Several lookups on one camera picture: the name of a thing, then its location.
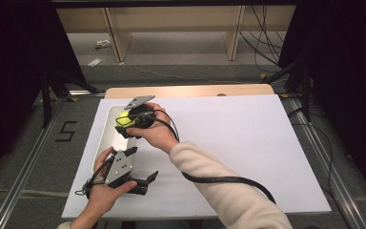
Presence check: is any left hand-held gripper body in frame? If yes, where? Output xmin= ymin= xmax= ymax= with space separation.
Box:
xmin=103 ymin=150 xmax=149 ymax=196

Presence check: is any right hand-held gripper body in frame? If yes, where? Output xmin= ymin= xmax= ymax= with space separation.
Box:
xmin=123 ymin=94 xmax=156 ymax=130

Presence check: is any yellow tennis ball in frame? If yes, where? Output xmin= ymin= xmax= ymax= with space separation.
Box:
xmin=117 ymin=111 xmax=136 ymax=127

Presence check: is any person's right hand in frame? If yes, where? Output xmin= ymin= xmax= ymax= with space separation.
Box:
xmin=125 ymin=101 xmax=181 ymax=156

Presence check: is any person's left hand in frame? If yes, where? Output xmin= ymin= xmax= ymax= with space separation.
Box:
xmin=81 ymin=146 xmax=138 ymax=219

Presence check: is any white paper scrap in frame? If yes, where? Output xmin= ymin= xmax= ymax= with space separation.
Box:
xmin=87 ymin=57 xmax=103 ymax=68

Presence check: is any small white floor item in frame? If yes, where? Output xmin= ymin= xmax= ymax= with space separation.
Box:
xmin=94 ymin=39 xmax=112 ymax=50

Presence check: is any black tripod stand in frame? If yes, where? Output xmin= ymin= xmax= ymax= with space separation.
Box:
xmin=261 ymin=47 xmax=313 ymax=123
xmin=40 ymin=68 xmax=100 ymax=128

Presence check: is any white table sheet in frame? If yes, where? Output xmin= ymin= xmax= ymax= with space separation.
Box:
xmin=61 ymin=94 xmax=332 ymax=220

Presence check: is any black curtain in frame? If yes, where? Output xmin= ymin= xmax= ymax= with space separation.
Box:
xmin=0 ymin=0 xmax=88 ymax=187
xmin=279 ymin=0 xmax=366 ymax=199

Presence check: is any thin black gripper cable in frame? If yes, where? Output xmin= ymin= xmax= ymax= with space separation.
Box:
xmin=74 ymin=156 xmax=117 ymax=199

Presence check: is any white floor cable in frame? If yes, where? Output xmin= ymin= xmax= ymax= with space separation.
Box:
xmin=132 ymin=64 xmax=246 ymax=86

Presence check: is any thick black gripper cable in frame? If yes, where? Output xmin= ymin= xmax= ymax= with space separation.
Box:
xmin=115 ymin=109 xmax=276 ymax=205

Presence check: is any aluminium floor rail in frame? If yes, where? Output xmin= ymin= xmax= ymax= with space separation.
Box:
xmin=0 ymin=90 xmax=107 ymax=229
xmin=286 ymin=97 xmax=366 ymax=229

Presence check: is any black floor cable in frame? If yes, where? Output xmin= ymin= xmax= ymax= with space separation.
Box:
xmin=288 ymin=107 xmax=336 ymax=189

